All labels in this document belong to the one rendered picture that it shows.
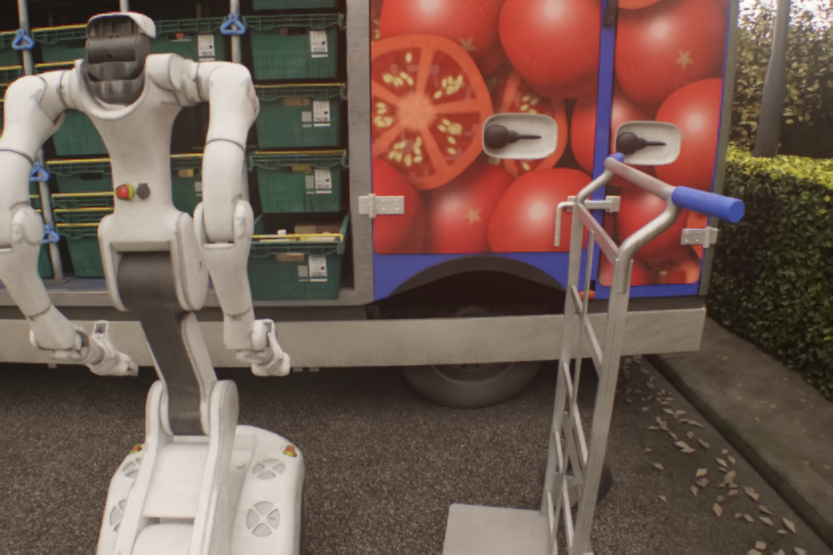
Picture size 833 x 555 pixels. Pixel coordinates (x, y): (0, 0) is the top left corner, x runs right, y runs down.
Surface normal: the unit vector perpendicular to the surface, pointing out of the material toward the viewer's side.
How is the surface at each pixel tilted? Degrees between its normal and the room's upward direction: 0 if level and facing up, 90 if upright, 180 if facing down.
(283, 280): 99
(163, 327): 110
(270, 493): 38
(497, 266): 90
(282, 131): 91
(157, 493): 23
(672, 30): 90
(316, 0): 91
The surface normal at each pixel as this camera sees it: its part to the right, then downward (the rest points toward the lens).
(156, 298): 0.07, 0.52
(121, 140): 0.07, 0.80
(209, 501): 0.04, -0.75
